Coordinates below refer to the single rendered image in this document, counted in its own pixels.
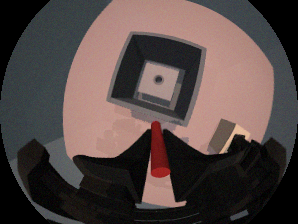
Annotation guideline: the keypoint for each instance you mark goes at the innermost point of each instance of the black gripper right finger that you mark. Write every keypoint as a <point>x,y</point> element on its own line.
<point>189,167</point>

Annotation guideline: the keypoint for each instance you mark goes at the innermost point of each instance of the red peg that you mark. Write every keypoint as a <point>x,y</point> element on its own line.
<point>159,165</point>

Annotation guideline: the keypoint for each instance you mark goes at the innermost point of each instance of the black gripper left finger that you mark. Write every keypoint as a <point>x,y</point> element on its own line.
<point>128,169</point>

